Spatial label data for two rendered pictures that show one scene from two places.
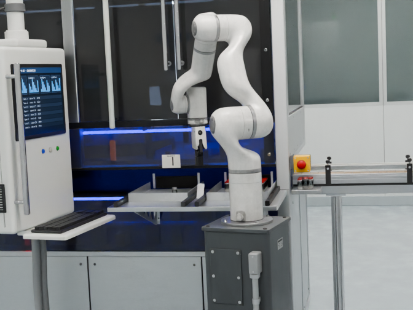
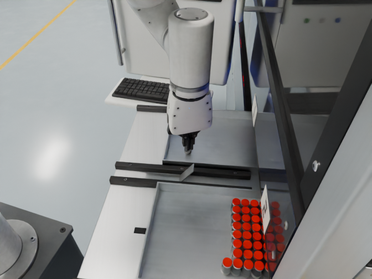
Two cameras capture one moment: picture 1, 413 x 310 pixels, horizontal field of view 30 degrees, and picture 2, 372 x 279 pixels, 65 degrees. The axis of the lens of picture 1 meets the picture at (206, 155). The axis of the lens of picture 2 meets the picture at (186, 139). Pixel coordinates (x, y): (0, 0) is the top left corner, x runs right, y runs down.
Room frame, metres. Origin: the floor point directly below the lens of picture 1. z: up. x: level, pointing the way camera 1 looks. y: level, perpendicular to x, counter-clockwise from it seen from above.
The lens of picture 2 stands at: (3.21, -0.50, 1.55)
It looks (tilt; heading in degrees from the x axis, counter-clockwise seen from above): 44 degrees down; 84
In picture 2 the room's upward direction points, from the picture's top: straight up
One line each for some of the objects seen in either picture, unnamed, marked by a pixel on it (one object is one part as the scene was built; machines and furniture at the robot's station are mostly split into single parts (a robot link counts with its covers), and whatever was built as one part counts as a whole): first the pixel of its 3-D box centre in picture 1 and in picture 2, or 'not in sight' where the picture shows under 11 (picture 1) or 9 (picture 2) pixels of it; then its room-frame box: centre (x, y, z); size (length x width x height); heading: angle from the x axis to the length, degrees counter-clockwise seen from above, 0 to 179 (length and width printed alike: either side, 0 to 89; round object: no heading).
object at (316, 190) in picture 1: (306, 189); not in sight; (3.43, -0.45, 0.87); 0.14 x 0.13 x 0.02; 168
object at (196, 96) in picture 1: (195, 102); (189, 46); (3.27, 0.04, 1.29); 0.09 x 0.08 x 0.13; 109
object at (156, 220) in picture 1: (146, 217); not in sight; (3.33, 0.27, 0.80); 0.34 x 0.03 x 0.13; 168
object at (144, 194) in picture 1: (167, 190); (220, 138); (3.39, 0.18, 0.90); 0.34 x 0.26 x 0.04; 168
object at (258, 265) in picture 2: not in sight; (254, 236); (3.41, -0.17, 0.91); 0.18 x 0.02 x 0.05; 78
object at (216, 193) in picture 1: (243, 189); (217, 234); (3.32, -0.15, 0.90); 0.34 x 0.26 x 0.04; 168
